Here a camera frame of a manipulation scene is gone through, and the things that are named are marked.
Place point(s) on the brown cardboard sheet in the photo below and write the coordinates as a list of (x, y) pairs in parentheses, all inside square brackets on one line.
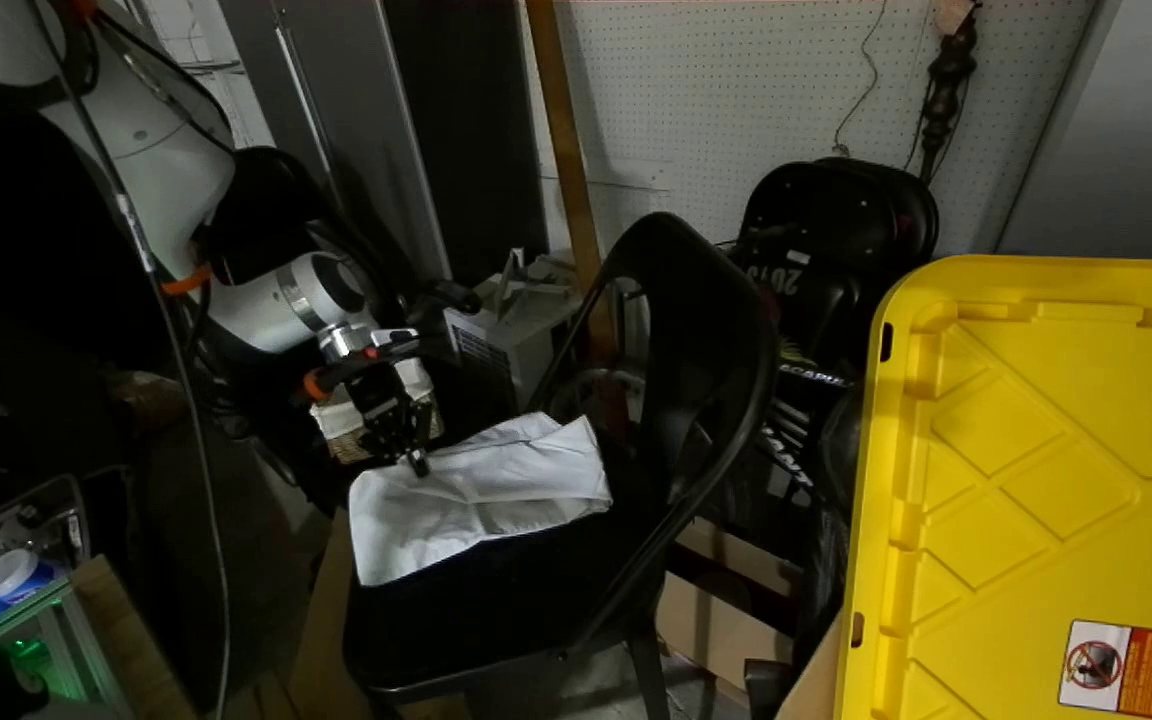
[(324, 624)]

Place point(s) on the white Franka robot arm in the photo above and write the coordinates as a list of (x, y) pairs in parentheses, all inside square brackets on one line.
[(137, 145)]

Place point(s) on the yellow plastic tote lid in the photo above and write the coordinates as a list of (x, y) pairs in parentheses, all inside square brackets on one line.
[(1041, 467)]

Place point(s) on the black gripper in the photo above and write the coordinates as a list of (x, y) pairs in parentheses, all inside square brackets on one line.
[(377, 401)]

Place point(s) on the white towel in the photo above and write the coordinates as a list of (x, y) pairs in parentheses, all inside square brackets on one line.
[(480, 501)]

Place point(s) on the stacked black folding chairs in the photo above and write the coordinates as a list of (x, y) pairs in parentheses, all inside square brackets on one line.
[(840, 226)]

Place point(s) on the brown wooden plank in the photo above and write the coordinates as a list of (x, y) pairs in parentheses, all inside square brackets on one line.
[(561, 133)]

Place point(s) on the brown cardboard flap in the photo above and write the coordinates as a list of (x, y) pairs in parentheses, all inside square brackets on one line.
[(123, 642)]

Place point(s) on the black folding chair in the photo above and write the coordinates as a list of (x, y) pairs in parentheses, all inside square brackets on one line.
[(710, 334)]

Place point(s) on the brown cardboard box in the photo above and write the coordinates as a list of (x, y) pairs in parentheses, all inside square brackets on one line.
[(720, 624)]

